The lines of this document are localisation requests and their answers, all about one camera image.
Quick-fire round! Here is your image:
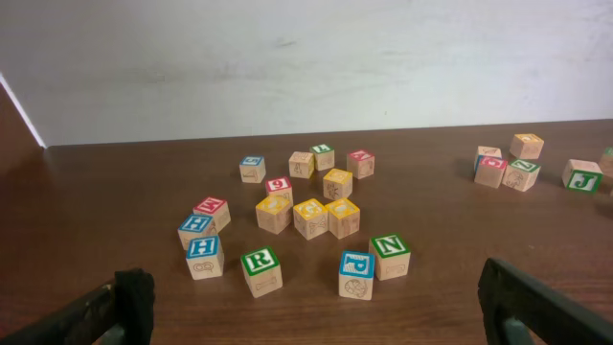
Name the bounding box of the yellow block left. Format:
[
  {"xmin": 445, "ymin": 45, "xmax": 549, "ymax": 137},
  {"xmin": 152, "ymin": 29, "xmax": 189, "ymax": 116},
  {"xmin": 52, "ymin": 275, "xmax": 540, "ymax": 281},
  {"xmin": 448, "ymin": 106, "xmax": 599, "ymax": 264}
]
[{"xmin": 255, "ymin": 195, "xmax": 291, "ymax": 235}]

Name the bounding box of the green J side block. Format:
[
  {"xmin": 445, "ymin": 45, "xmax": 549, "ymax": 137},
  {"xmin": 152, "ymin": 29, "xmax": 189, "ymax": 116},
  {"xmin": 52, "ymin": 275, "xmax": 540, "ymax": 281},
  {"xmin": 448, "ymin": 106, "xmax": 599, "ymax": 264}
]
[{"xmin": 562, "ymin": 159, "xmax": 603, "ymax": 193}]

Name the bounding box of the red 6 wooden block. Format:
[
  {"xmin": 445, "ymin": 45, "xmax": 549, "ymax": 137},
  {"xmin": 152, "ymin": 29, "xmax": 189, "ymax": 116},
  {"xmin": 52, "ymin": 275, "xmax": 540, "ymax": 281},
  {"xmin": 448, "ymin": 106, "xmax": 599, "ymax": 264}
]
[{"xmin": 264, "ymin": 176, "xmax": 293, "ymax": 205}]

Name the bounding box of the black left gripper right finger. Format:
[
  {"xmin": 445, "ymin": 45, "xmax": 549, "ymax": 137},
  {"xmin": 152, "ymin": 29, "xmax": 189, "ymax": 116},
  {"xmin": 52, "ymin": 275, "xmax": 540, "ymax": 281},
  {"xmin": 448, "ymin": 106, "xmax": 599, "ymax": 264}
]
[{"xmin": 478, "ymin": 258, "xmax": 612, "ymax": 345}]

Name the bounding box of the green V wooden block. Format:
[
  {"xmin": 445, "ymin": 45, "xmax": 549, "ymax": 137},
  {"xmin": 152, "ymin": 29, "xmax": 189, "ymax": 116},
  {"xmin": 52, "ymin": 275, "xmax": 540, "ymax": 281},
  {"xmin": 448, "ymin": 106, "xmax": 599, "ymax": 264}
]
[{"xmin": 599, "ymin": 147, "xmax": 613, "ymax": 178}]

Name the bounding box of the blue h block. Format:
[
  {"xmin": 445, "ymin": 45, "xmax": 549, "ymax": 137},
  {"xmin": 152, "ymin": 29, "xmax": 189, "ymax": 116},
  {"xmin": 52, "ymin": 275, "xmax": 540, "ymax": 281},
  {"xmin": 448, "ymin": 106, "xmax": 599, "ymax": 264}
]
[
  {"xmin": 186, "ymin": 235, "xmax": 224, "ymax": 280},
  {"xmin": 177, "ymin": 214, "xmax": 217, "ymax": 250}
]

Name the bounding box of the yellow S wooden block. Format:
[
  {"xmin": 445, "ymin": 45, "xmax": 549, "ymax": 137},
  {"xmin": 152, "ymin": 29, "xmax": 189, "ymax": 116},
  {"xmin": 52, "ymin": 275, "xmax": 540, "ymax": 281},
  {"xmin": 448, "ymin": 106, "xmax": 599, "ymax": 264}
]
[{"xmin": 323, "ymin": 169, "xmax": 353, "ymax": 200}]

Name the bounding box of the blue P wooden block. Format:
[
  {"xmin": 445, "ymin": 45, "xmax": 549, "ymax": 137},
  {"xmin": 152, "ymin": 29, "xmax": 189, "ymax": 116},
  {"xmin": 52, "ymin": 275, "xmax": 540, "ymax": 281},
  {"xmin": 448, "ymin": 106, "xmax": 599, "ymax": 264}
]
[{"xmin": 339, "ymin": 251, "xmax": 375, "ymax": 300}]

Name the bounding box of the green N wooden block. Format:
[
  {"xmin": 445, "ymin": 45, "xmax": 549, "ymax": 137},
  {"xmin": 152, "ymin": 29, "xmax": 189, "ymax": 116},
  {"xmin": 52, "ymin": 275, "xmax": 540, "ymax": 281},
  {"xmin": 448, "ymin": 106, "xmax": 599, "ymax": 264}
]
[{"xmin": 369, "ymin": 233, "xmax": 411, "ymax": 281}]

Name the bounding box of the yellow G wooden block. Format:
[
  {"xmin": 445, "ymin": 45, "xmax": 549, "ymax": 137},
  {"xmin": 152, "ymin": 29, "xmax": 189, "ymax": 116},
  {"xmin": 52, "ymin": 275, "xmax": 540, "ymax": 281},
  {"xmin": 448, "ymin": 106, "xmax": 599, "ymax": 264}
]
[{"xmin": 293, "ymin": 198, "xmax": 329, "ymax": 241}]

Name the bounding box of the red Q wooden block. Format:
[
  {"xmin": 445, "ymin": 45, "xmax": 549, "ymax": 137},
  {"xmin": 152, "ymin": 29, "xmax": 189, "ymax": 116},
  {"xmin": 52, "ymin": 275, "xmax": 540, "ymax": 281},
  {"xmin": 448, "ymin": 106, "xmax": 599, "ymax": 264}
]
[{"xmin": 474, "ymin": 156, "xmax": 508, "ymax": 188}]

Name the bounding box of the blue H block rear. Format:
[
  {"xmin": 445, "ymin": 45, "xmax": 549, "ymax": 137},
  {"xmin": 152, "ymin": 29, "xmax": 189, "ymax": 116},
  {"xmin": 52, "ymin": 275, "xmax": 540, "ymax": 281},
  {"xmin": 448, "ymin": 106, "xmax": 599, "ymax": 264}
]
[{"xmin": 177, "ymin": 214, "xmax": 217, "ymax": 250}]

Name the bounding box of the blue H block front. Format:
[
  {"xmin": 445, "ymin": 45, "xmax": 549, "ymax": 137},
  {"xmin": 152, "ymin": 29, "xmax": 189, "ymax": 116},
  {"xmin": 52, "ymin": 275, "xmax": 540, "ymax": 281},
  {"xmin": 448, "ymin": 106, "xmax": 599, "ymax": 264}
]
[{"xmin": 186, "ymin": 235, "xmax": 224, "ymax": 280}]

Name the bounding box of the yellow far wooden block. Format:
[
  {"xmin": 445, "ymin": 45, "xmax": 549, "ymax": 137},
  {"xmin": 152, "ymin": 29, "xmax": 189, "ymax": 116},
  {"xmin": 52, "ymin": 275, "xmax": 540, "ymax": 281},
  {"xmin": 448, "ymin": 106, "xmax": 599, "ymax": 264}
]
[{"xmin": 510, "ymin": 133, "xmax": 544, "ymax": 160}]

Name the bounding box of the green Z wooden block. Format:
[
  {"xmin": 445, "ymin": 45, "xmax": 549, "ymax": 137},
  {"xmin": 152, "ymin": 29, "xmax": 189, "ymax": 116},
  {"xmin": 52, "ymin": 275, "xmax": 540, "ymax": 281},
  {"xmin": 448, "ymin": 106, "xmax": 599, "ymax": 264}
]
[{"xmin": 502, "ymin": 159, "xmax": 541, "ymax": 192}]

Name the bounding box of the green R wooden block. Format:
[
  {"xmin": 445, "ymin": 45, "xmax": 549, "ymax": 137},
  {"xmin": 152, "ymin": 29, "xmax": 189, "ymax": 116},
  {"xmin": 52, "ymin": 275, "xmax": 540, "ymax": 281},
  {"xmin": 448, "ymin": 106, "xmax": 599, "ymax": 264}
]
[{"xmin": 240, "ymin": 246, "xmax": 283, "ymax": 298}]

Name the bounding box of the plain wooden block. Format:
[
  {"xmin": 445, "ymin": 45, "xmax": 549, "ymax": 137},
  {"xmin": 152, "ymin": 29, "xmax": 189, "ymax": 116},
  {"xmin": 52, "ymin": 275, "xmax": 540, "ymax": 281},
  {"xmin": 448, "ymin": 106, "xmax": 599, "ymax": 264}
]
[{"xmin": 288, "ymin": 151, "xmax": 315, "ymax": 178}]

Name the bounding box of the blue 5 wooden block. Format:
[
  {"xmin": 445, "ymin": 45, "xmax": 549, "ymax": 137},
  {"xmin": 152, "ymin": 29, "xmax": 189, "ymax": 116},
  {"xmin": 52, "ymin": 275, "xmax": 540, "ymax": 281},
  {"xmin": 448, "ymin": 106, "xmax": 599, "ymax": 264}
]
[{"xmin": 239, "ymin": 155, "xmax": 266, "ymax": 183}]

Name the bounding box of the red 7 wooden block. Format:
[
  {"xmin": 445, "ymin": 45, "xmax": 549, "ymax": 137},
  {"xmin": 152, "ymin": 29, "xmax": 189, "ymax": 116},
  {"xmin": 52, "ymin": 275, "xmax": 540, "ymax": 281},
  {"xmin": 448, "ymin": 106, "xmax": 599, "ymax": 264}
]
[{"xmin": 347, "ymin": 149, "xmax": 375, "ymax": 179}]

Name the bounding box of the green L wooden block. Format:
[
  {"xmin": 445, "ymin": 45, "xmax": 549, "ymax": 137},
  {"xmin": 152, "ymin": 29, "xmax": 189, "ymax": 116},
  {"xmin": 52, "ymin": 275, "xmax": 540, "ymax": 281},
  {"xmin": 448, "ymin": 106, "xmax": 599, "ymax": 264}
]
[{"xmin": 309, "ymin": 144, "xmax": 335, "ymax": 172}]

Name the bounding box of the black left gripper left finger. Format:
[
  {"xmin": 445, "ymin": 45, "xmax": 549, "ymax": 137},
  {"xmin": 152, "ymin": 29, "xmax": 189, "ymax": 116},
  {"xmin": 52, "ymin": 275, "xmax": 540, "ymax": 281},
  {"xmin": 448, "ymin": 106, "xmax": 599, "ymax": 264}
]
[{"xmin": 1, "ymin": 268, "xmax": 155, "ymax": 345}]

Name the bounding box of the yellow block right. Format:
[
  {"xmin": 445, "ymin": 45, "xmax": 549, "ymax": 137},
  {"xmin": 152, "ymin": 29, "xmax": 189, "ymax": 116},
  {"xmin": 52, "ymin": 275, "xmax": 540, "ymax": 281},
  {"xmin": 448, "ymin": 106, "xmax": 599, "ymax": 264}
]
[{"xmin": 325, "ymin": 198, "xmax": 360, "ymax": 239}]

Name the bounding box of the plain block behind Q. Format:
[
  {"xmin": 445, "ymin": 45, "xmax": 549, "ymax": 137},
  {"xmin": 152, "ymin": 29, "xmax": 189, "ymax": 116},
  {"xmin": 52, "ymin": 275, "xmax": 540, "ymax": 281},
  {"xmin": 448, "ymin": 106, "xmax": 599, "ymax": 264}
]
[{"xmin": 475, "ymin": 146, "xmax": 502, "ymax": 167}]

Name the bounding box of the red M wooden block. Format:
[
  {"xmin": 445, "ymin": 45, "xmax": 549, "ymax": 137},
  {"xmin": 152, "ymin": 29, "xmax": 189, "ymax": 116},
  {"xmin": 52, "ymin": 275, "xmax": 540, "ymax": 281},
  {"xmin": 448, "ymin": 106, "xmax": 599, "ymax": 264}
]
[{"xmin": 193, "ymin": 196, "xmax": 231, "ymax": 232}]

